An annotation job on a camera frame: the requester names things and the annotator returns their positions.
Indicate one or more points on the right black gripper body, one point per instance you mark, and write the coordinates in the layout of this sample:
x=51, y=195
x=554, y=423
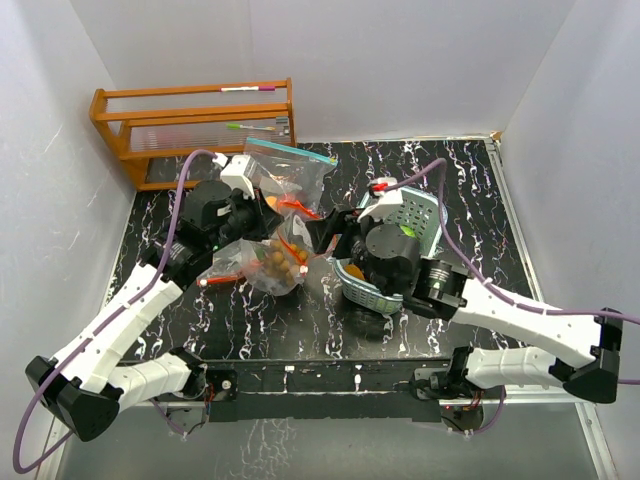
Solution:
x=358, y=251

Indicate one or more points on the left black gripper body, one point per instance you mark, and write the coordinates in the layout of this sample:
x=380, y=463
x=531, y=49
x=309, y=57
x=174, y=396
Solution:
x=247, y=220

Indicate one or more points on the orange fruit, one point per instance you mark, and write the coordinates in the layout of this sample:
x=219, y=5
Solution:
x=354, y=272

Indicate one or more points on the light blue plastic basket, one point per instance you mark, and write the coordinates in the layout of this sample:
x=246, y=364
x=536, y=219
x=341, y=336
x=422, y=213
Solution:
x=419, y=211

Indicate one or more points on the longan bunch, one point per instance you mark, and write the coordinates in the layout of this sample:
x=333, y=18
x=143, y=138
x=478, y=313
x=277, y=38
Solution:
x=284, y=263

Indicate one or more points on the orange-zipper clear bag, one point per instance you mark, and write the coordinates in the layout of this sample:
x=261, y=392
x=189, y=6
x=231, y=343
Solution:
x=239, y=260

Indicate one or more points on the blue-zipper clear bag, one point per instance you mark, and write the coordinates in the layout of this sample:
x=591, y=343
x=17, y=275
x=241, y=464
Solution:
x=288, y=173

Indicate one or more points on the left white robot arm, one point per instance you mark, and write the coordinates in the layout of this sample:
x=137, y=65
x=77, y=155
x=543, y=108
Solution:
x=83, y=384

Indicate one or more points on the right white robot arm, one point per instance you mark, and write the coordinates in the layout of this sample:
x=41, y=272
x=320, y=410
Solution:
x=578, y=353

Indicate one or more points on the green lime fruit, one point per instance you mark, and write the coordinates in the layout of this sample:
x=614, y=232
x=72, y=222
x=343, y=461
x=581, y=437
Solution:
x=408, y=231

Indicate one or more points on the green marker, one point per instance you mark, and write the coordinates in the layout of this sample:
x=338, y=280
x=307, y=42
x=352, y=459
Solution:
x=235, y=126

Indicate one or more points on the orange wooden shelf rack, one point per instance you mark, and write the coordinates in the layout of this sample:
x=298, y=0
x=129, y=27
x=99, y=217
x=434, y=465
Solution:
x=143, y=125

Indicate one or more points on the pink white marker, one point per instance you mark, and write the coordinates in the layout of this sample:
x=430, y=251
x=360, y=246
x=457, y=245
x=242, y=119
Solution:
x=252, y=88

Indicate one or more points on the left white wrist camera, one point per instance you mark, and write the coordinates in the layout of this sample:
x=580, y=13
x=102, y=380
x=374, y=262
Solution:
x=236, y=172

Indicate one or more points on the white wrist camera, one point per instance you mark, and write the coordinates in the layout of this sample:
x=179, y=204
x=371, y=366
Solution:
x=236, y=172
x=386, y=199

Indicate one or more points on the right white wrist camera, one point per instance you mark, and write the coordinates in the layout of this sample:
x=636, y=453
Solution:
x=386, y=199

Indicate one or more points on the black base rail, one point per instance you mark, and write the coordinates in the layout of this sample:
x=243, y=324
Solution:
x=336, y=389

